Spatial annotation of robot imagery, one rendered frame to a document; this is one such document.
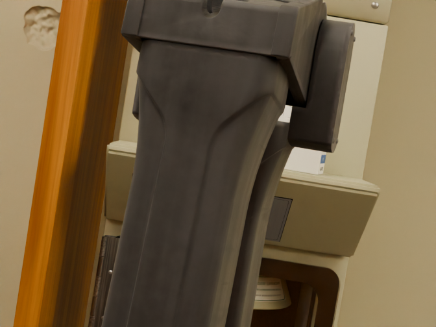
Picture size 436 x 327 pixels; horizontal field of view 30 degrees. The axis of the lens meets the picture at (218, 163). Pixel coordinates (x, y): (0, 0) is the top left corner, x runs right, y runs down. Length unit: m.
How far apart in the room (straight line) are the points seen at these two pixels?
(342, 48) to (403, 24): 1.11
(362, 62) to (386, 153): 0.47
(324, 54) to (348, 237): 0.62
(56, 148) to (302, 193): 0.29
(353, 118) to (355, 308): 0.56
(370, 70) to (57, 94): 0.40
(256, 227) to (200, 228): 0.09
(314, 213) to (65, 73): 0.34
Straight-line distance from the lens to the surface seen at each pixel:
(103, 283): 1.07
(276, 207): 0.98
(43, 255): 0.99
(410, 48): 1.53
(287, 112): 1.05
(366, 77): 1.07
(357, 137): 1.07
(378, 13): 1.08
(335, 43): 0.42
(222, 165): 0.34
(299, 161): 0.97
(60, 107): 0.97
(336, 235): 1.02
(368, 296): 1.55
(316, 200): 0.97
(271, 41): 0.34
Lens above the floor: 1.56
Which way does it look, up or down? 3 degrees down
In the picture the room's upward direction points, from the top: 9 degrees clockwise
